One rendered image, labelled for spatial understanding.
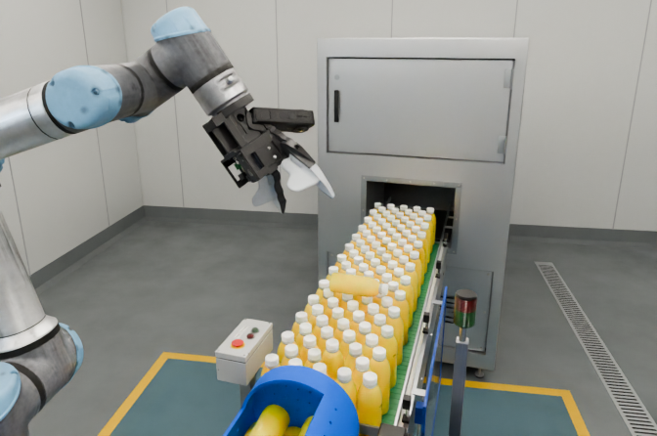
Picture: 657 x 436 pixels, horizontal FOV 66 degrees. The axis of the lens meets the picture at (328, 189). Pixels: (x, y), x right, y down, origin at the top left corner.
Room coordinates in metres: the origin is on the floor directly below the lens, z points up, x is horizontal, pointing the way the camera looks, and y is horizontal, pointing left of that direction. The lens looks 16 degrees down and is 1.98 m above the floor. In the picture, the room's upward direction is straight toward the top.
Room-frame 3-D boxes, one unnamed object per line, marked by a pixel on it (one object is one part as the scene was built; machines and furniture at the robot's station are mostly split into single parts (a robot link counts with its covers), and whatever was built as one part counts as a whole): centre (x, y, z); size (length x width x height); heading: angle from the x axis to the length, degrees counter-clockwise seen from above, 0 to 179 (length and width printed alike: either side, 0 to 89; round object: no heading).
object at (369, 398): (1.19, -0.11, 0.99); 0.07 x 0.07 x 0.19
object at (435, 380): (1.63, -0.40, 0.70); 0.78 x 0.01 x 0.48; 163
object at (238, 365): (1.39, 0.26, 1.05); 0.20 x 0.10 x 0.10; 163
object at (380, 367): (1.31, -0.15, 0.99); 0.07 x 0.07 x 0.19
